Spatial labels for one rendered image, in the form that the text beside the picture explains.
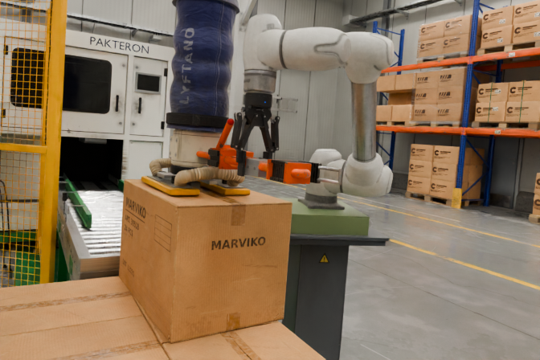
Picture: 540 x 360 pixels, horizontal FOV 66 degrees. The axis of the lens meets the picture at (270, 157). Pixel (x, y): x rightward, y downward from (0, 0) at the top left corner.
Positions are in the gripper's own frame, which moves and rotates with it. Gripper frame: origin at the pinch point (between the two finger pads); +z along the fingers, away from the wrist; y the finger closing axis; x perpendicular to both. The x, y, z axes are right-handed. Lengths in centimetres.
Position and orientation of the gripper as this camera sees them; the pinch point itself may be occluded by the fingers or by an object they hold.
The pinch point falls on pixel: (254, 165)
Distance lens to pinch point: 117.7
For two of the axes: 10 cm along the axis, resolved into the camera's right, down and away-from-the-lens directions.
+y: -8.5, -0.3, -5.2
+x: 5.1, 0.8, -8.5
